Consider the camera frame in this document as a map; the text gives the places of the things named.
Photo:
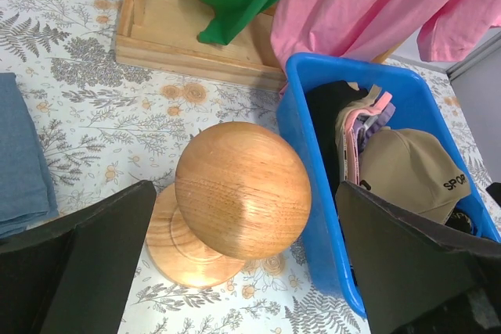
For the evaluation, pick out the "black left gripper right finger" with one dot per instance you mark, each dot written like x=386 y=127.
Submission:
x=415 y=275

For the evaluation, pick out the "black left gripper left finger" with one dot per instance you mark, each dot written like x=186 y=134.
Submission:
x=73 y=274

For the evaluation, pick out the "beige sport cap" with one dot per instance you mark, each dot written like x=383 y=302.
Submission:
x=410 y=169

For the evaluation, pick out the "black MLB cap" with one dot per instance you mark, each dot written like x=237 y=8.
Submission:
x=324 y=104

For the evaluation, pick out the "black sport cap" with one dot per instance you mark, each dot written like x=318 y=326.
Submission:
x=462 y=222

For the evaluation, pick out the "blue plastic bin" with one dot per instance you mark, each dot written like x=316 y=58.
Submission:
x=326 y=254

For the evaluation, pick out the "folded blue cloth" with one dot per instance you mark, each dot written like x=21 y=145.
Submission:
x=27 y=191

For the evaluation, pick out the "pink cap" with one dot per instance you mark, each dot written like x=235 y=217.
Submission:
x=372 y=111

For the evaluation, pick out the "purple cap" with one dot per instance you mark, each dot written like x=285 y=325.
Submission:
x=375 y=126

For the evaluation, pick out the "wooden hat stand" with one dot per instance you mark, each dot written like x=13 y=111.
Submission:
x=240 y=193

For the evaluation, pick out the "wooden clothes rack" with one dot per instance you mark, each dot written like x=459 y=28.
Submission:
x=162 y=35

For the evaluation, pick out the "pink t-shirt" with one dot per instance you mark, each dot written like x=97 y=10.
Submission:
x=445 y=30

